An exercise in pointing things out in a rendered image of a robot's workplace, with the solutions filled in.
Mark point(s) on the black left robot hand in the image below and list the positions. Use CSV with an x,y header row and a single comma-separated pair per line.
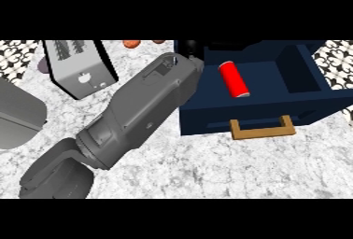
x,y
189,47

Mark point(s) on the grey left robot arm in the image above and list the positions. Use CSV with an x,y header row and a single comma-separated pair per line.
x,y
137,105

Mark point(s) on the red can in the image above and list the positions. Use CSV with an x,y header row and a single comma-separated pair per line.
x,y
232,79

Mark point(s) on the navy blue drawer box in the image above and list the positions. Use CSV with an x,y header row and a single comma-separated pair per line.
x,y
270,74

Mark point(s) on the navy blue drawer front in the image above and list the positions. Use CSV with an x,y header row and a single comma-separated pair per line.
x,y
207,119

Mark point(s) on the small brown vegetable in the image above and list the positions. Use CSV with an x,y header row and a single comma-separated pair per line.
x,y
158,41

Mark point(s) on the orange vegetable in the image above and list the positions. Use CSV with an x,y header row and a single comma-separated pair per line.
x,y
130,43

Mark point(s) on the silver toaster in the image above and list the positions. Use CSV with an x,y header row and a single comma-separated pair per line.
x,y
78,70

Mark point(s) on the purple vegetable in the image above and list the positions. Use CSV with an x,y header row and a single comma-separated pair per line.
x,y
43,65

